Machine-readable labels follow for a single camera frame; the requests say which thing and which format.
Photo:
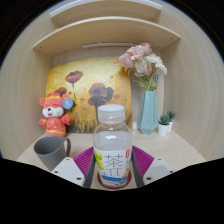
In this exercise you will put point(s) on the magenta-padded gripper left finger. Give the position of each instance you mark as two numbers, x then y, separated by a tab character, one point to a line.
68	170

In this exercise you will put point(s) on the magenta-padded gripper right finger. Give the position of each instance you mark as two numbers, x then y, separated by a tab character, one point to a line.
156	170

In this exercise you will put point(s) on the clear plastic drink bottle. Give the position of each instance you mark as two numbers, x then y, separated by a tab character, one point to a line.
112	143

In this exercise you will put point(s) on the grey textured mug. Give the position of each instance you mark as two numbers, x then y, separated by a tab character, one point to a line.
50	150

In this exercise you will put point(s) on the small succulent in white pot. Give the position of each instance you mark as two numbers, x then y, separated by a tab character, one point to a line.
171	116
163	128

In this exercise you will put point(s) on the red orange plush toy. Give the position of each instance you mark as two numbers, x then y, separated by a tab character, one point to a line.
55	120

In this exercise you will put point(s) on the teal faceted vase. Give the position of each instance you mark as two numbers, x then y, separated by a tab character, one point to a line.
148	115

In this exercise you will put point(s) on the yellow poppy flower painting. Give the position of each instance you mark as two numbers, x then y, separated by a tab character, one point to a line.
100	73

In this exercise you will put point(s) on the pink white flower bouquet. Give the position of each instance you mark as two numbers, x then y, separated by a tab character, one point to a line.
141	61

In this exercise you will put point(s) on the light wooden shelf unit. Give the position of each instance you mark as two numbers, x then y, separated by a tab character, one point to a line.
106	31

